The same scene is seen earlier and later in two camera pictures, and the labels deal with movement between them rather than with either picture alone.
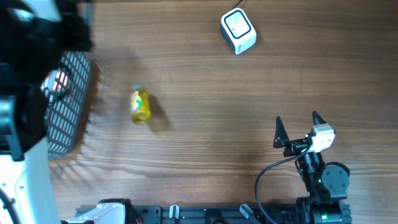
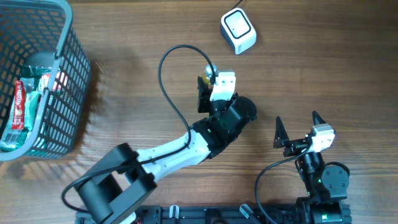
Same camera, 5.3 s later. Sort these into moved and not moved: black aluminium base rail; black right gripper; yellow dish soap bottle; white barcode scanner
Moved: yellow dish soap bottle
Not moved: black right gripper; black aluminium base rail; white barcode scanner
